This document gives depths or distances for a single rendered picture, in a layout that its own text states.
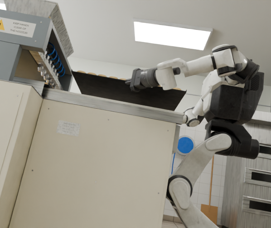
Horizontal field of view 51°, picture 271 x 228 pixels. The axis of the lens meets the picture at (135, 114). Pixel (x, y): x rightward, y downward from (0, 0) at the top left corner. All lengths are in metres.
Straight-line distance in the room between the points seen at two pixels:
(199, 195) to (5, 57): 4.90
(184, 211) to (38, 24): 1.15
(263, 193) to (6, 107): 4.32
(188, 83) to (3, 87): 5.12
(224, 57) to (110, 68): 5.13
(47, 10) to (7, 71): 0.41
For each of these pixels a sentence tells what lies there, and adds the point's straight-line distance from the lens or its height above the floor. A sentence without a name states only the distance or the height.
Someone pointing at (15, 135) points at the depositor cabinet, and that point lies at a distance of 1.32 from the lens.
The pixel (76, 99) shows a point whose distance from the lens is 1.50.
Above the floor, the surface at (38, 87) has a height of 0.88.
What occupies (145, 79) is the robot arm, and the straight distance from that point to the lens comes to 1.34.
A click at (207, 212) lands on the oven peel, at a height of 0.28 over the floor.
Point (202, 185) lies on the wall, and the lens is 5.83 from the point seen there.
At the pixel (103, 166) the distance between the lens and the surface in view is 1.42.
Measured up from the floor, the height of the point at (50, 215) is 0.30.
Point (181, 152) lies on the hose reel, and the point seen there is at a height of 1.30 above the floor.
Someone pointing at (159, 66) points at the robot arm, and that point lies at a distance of 1.29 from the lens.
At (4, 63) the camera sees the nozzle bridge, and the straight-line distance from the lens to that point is 1.43.
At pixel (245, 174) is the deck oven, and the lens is 4.95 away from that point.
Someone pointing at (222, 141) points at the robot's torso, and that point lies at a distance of 1.60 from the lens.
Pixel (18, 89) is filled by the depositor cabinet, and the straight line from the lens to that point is 1.36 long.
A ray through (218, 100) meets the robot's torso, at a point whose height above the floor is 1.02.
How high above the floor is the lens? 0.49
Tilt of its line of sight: 14 degrees up
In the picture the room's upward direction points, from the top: 10 degrees clockwise
